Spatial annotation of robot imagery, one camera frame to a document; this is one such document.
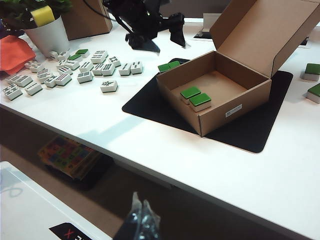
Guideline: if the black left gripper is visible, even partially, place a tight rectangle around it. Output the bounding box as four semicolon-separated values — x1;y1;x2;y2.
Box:
113;7;187;54

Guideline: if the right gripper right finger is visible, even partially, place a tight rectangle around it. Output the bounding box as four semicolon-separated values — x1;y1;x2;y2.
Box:
137;199;161;240

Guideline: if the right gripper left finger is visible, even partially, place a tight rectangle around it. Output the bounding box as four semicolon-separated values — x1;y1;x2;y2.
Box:
114;191;142;240

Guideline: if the mahjong tile with bird print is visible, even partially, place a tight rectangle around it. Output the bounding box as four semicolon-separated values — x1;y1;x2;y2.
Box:
100;79;119;94

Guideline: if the colourful printed box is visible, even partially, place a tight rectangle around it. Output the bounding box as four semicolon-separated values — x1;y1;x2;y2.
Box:
37;135;104;181

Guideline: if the brown cardboard box open lid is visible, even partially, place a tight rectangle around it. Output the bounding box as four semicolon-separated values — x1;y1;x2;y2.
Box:
156;0;320;138

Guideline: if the mahjong tile with circles print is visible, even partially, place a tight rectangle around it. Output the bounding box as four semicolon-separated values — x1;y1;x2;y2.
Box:
24;60;42;71

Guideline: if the black flat object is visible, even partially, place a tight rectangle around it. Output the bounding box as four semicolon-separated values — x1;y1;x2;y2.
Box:
193;30;214;41

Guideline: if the white card stand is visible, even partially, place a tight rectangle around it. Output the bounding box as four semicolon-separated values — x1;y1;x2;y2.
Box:
201;12;223;34

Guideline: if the closed brown cardboard carton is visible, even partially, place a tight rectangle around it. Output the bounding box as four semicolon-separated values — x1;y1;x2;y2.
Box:
60;0;114;41

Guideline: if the white board with black label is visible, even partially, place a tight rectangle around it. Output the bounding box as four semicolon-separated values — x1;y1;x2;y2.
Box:
0;160;114;240

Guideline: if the white plant pot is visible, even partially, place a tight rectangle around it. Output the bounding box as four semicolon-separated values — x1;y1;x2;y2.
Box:
24;14;71;59

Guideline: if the yellow sponge block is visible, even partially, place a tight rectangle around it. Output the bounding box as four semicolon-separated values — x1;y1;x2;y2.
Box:
30;5;56;27

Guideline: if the black rectangular mat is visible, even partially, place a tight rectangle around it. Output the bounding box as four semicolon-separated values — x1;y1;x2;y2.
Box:
121;57;294;154

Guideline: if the orange cloth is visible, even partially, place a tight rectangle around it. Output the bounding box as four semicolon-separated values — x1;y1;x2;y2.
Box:
0;34;36;76

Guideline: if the green potted plant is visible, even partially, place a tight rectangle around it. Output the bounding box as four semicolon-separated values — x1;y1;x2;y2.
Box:
0;0;74;30

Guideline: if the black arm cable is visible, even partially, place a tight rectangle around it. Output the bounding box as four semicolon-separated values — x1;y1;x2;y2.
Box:
83;0;131;34

